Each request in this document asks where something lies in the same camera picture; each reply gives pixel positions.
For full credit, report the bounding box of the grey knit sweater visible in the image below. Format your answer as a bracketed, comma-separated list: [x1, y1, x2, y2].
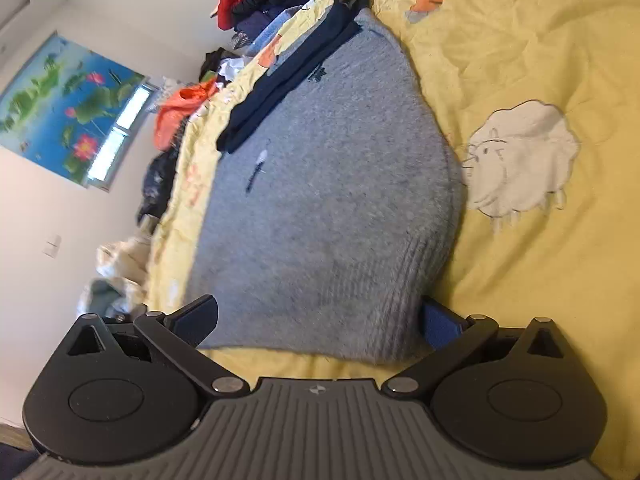
[184, 0, 464, 363]

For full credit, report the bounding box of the beige crumpled cloth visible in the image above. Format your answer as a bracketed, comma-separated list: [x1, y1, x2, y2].
[76, 234, 151, 318]

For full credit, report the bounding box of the lotus flower window blind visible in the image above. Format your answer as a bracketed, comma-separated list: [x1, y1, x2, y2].
[1, 32, 152, 186]

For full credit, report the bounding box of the orange garment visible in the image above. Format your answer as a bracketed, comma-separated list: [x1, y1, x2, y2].
[153, 79, 218, 152]

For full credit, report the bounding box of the yellow patterned quilt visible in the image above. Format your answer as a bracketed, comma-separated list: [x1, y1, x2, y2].
[146, 0, 639, 479]

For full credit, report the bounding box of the light blue folded cloth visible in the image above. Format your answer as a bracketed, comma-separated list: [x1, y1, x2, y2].
[244, 6, 300, 58]

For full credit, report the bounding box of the dark navy garment on pile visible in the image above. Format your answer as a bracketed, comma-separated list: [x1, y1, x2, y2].
[233, 6, 284, 41]

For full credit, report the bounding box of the white wall switch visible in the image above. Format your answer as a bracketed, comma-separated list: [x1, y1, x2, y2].
[43, 234, 62, 259]

